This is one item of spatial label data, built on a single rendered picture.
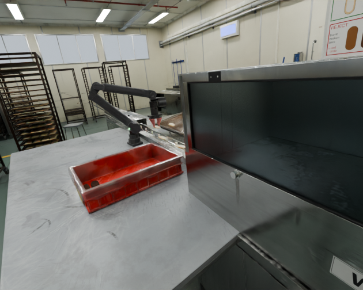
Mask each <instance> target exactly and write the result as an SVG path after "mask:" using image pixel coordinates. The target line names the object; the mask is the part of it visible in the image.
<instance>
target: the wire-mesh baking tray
mask: <svg viewBox="0 0 363 290"><path fill-rule="evenodd" d="M180 114H181V115H180ZM179 116H180V117H181V121H179V120H180V117H179ZM173 118H174V120H173ZM168 121H169V123H174V122H175V123H174V124H176V126H173V127H171V126H170V125H167V124H169V123H168ZM165 122H166V125H167V126H168V127H167V126H166V125H165ZM179 122H181V124H180V123H179ZM182 122H183V120H182V112H181V113H178V114H176V115H174V116H171V117H169V118H167V119H164V120H161V122H160V124H161V123H162V124H161V127H163V128H166V129H169V130H171V131H174V132H176V131H177V130H178V131H177V132H178V133H179V134H182V135H184V131H183V128H182V126H183V125H182V124H183V123H182ZM170 127H171V128H170ZM177 127H178V128H177ZM172 128H173V129H172ZM176 129H177V130H176ZM181 131H182V132H181Z"/></svg>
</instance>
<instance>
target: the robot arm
mask: <svg viewBox="0 0 363 290"><path fill-rule="evenodd" d="M100 90H102V91H104V92H109V93H118V94H126V95H131V96H139V97H147V98H149V99H150V101H149V104H150V111H151V114H150V115H148V118H149V120H150V121H151V123H152V124H153V126H154V128H155V120H154V119H157V123H158V126H160V122H161V119H162V117H161V116H162V113H159V112H158V108H157V105H158V106H159V107H162V106H166V105H167V101H166V98H165V97H157V98H156V95H157V94H156V92H155V91H153V90H146V89H139V88H134V87H127V86H119V85H112V84H107V83H103V84H100V83H99V82H94V83H93V84H92V86H91V88H90V93H89V98H88V99H90V100H91V101H93V102H95V103H96V104H97V105H99V106H101V107H102V108H103V109H105V110H106V111H107V112H108V113H110V114H111V115H113V116H114V117H116V118H117V119H118V120H119V121H121V122H122V123H123V124H124V125H126V126H127V127H130V129H129V131H130V134H129V137H130V138H129V139H128V142H127V144H129V145H131V146H133V147H135V146H138V145H141V144H143V142H142V141H140V137H139V136H138V133H139V132H140V130H142V129H141V126H140V125H139V123H138V122H136V121H132V119H130V118H128V117H127V116H126V115H124V114H123V113H122V112H121V111H119V110H118V109H116V108H115V107H114V106H113V105H111V104H110V103H109V102H107V101H106V100H105V99H103V98H102V97H101V96H100V95H98V92H99V91H100Z"/></svg>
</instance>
